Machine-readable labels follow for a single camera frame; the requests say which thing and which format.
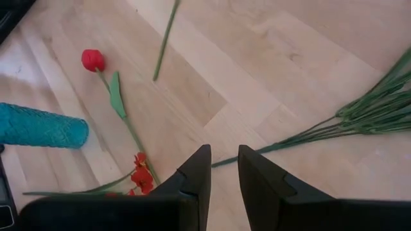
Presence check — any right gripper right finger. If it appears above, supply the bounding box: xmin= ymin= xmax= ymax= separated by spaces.
xmin=238 ymin=144 xmax=411 ymax=231

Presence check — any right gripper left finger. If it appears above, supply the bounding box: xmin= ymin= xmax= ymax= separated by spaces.
xmin=19 ymin=144 xmax=212 ymax=231

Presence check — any red blossom spray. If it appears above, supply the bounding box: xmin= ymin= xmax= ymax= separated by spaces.
xmin=21 ymin=151 xmax=155 ymax=197

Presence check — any blue textured glass vase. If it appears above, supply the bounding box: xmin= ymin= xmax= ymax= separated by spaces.
xmin=0 ymin=101 xmax=90 ymax=150

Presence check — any white blossom spray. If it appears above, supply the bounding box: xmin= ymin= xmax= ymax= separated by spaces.
xmin=211 ymin=47 xmax=411 ymax=169

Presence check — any red artificial tulip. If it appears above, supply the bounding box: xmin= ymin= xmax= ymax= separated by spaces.
xmin=80 ymin=48 xmax=161 ymax=187

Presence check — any yellow artificial tulip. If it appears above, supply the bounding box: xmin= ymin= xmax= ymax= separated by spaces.
xmin=152 ymin=0 xmax=181 ymax=82

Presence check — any dark grey device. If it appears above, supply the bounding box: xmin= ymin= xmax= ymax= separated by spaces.
xmin=0 ymin=143 xmax=19 ymax=231

